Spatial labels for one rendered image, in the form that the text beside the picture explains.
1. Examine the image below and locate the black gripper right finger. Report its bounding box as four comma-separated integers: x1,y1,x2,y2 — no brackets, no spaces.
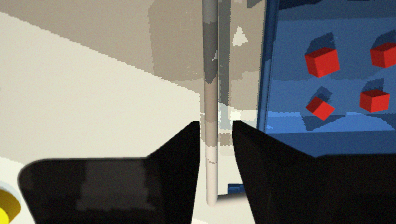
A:
232,120,396,224

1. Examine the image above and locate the blue plastic tray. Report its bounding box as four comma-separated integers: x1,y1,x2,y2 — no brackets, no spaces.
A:
256,0,396,158

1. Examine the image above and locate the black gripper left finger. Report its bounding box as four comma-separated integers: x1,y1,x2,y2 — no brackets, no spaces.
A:
17,121,200,224

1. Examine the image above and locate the orange-yellow flat disc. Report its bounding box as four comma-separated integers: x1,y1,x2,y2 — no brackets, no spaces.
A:
0,189,21,224

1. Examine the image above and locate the small red block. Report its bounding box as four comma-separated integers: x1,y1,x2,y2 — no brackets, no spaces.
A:
305,47,340,78
370,42,396,68
306,96,335,121
359,89,390,113

